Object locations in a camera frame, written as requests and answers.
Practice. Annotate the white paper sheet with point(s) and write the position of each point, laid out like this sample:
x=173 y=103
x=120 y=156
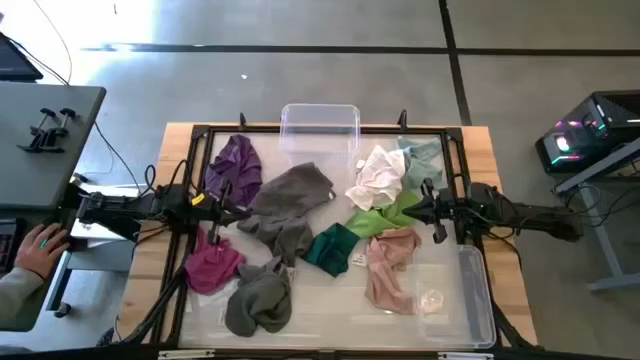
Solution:
x=87 y=231

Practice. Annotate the dark gray towel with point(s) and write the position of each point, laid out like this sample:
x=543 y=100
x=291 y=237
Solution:
x=290 y=200

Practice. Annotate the pale teal towel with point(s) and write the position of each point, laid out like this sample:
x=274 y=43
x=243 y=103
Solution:
x=425 y=167

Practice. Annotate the black keyboard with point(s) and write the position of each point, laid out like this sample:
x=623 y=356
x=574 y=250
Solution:
x=6 y=245

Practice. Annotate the translucent white table mat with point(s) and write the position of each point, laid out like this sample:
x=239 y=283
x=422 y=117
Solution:
x=325 y=320

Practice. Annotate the clear plastic bin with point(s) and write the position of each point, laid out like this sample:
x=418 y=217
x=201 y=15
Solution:
x=320 y=120
x=475 y=300

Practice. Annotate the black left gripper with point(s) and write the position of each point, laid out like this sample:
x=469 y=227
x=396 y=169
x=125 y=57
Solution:
x=210 y=212

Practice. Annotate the person's forearm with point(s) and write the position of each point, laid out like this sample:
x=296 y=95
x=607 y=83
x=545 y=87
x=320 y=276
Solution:
x=17 y=295

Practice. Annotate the gray desk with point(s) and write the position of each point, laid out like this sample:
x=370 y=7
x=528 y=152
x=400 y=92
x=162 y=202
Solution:
x=45 y=165

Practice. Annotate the olive gray waffle towel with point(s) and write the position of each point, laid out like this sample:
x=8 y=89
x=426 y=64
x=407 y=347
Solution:
x=260 y=305

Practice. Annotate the gray desk leg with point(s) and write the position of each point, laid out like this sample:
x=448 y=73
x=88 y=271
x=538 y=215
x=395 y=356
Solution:
x=95 y=257

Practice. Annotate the black table frame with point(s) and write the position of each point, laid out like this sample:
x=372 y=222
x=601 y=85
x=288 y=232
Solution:
x=250 y=129

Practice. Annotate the purple towel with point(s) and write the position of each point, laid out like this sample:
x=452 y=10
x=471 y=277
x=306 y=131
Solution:
x=240 y=165

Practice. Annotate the light green towel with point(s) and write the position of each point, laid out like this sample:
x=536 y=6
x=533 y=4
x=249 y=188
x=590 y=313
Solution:
x=370 y=222

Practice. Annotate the magenta towel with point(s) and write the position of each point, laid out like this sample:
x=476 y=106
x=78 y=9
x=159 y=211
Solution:
x=212 y=270

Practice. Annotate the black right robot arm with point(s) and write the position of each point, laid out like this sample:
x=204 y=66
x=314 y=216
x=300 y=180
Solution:
x=525 y=217

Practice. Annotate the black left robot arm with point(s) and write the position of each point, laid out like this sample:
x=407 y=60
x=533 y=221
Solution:
x=125 y=207

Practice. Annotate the white towel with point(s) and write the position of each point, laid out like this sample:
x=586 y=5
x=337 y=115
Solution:
x=377 y=180

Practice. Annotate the person's hand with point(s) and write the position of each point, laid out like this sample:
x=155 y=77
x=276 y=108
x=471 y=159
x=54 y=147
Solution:
x=40 y=252

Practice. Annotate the black computer tower with lights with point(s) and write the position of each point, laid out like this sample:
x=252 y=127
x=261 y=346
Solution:
x=615 y=115

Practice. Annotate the gray side table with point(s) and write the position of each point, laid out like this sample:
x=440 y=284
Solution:
x=605 y=240

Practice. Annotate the black screw clamp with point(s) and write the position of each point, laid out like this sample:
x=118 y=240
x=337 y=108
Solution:
x=35 y=142
x=56 y=134

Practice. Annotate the pink towel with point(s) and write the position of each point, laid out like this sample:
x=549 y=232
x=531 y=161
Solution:
x=385 y=270

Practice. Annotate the white metal bracket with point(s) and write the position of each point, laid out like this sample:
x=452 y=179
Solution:
x=185 y=354
x=465 y=356

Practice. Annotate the dark green towel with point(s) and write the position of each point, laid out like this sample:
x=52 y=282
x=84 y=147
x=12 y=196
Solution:
x=330 y=250

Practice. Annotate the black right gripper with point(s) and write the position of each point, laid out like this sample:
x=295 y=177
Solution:
x=447 y=212

